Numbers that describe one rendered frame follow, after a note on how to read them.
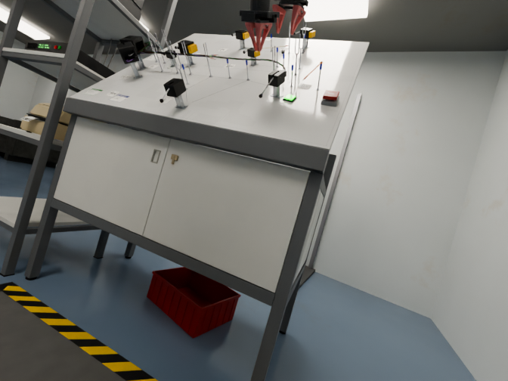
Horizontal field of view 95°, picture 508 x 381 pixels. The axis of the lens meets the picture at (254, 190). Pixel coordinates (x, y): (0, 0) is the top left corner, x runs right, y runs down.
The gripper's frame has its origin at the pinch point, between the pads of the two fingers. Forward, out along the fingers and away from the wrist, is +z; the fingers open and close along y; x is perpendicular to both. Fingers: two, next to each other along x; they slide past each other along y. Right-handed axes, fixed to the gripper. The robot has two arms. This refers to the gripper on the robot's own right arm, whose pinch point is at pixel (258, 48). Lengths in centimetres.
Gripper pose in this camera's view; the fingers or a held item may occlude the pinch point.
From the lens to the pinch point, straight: 85.0
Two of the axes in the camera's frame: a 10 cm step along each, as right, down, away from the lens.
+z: -0.4, 7.8, 6.2
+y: -8.3, -3.7, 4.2
